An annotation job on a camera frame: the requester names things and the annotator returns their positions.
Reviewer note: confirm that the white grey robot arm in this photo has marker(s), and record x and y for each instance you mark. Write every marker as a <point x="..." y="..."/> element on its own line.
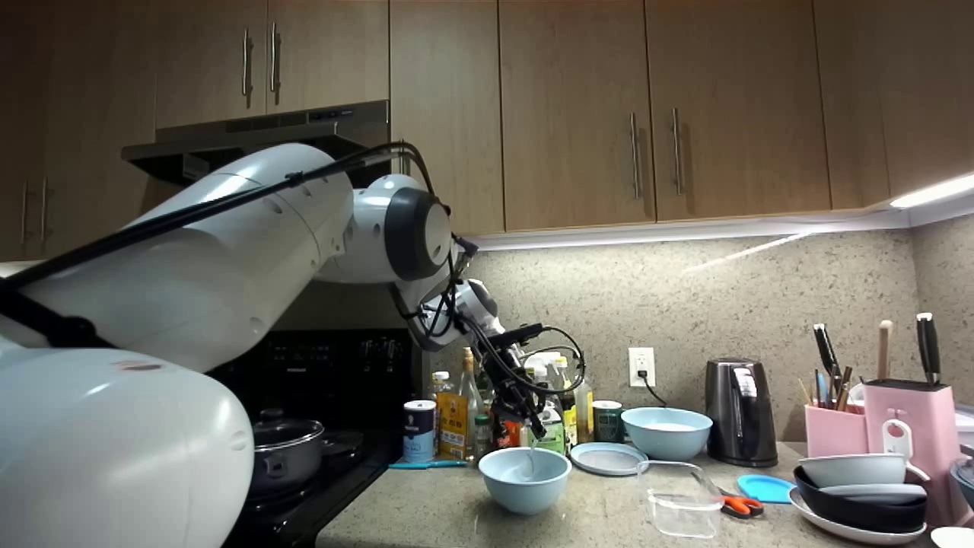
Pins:
<point x="131" y="323"/>

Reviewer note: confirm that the blue silicone lid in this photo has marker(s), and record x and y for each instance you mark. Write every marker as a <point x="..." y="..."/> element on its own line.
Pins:
<point x="765" y="489"/>

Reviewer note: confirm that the pink utensil holder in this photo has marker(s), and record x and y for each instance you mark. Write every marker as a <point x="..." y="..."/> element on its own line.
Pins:
<point x="834" y="430"/>

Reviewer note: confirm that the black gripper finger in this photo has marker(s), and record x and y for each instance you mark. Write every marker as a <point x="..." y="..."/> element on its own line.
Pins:
<point x="537" y="422"/>

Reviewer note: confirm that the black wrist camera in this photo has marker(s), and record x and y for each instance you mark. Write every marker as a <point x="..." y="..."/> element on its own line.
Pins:
<point x="520" y="335"/>

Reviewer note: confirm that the black electric kettle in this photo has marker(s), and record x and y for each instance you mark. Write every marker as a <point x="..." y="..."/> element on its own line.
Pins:
<point x="738" y="404"/>

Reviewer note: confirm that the black pan with lid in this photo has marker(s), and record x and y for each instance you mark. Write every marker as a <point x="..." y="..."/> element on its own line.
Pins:
<point x="288" y="454"/>

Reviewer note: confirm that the blue white salt canister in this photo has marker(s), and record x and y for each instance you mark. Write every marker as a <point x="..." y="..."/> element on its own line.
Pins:
<point x="419" y="435"/>

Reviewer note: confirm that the light blue front bowl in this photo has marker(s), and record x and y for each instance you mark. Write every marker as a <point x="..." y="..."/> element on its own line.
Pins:
<point x="526" y="480"/>

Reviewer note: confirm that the green label bottle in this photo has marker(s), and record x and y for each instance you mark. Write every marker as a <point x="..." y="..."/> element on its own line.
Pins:
<point x="555" y="435"/>

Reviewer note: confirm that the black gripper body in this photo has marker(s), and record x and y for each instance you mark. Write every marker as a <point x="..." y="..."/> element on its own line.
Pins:
<point x="503" y="367"/>

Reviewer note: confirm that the pink knife block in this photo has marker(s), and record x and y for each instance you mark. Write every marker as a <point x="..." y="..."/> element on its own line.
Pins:
<point x="918" y="417"/>

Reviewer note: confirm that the range hood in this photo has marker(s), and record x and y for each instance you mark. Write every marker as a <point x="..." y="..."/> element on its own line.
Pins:
<point x="196" y="149"/>

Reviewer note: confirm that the yellow oil bottle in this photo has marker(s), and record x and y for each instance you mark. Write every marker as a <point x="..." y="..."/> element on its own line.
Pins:
<point x="455" y="410"/>

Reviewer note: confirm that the light blue back bowl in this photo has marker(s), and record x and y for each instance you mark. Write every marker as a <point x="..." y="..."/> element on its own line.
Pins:
<point x="669" y="435"/>

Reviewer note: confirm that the small white bowl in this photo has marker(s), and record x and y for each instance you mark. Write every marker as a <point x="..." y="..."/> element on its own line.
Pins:
<point x="955" y="537"/>

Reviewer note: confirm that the white wall outlet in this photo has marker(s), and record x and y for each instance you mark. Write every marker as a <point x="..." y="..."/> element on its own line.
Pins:
<point x="639" y="367"/>

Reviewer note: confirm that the black stove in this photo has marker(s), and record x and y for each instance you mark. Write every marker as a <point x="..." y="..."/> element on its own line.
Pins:
<point x="355" y="384"/>

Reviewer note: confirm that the clear plastic container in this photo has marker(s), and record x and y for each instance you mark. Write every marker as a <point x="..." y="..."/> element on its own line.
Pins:
<point x="684" y="503"/>

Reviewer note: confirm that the teal spatula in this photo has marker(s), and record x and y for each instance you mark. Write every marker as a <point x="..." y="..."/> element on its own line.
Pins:
<point x="428" y="468"/>

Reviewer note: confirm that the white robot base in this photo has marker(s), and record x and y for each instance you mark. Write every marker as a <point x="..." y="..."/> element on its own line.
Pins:
<point x="110" y="448"/>

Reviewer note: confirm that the light blue plate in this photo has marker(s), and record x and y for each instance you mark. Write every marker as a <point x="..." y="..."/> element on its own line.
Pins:
<point x="609" y="457"/>

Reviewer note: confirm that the light blue bowl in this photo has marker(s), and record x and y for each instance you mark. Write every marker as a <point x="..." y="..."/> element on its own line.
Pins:
<point x="669" y="435"/>
<point x="526" y="480"/>

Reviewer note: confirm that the white plate under bowls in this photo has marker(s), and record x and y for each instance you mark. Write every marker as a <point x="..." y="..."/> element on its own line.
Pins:
<point x="852" y="534"/>

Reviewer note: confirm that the dark green jar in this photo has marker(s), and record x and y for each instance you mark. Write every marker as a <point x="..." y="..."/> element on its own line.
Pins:
<point x="607" y="422"/>

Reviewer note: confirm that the orange handled scissors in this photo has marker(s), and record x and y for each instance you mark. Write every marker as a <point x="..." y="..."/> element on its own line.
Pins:
<point x="727" y="502"/>

